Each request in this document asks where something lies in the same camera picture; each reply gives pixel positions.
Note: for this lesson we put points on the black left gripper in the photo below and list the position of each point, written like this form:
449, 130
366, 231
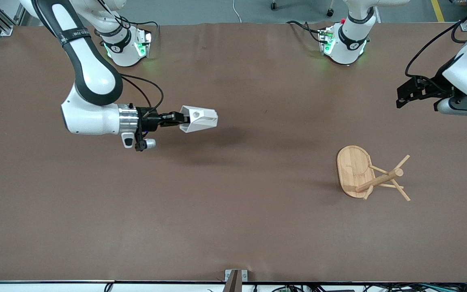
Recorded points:
431, 88

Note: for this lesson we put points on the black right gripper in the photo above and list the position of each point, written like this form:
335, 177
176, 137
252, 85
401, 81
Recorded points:
149, 121

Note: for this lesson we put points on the white faceted cup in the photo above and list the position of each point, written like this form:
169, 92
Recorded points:
201, 119

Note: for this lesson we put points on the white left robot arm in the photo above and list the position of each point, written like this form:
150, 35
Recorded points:
349, 40

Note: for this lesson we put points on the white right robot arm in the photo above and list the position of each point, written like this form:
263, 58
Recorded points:
91, 81

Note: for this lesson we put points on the wooden cup rack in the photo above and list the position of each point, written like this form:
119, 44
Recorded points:
355, 170

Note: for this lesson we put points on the brown table cover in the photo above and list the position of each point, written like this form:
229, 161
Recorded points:
233, 202

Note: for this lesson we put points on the black caster wheel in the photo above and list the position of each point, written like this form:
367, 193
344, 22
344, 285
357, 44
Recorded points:
273, 5
330, 13

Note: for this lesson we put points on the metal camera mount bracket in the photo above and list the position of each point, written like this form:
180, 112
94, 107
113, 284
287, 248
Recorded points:
235, 278

